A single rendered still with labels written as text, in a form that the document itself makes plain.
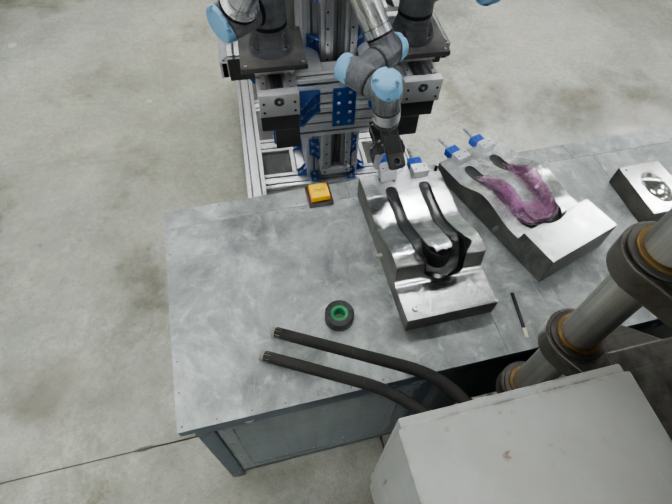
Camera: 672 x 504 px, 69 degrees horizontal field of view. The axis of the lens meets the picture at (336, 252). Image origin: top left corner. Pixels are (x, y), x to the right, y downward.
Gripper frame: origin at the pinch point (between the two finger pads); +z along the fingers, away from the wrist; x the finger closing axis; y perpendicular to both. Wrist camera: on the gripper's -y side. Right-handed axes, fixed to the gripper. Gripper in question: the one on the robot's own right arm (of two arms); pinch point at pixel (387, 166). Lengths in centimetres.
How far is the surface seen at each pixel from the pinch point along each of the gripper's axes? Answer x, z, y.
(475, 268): -15.1, 5.0, -37.3
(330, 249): 23.2, 8.9, -18.2
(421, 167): -11.1, 4.2, -0.9
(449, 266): -7.9, 3.5, -35.2
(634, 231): -13, -68, -62
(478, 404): 13, -66, -77
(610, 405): -2, -65, -81
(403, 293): 7.2, 1.9, -39.9
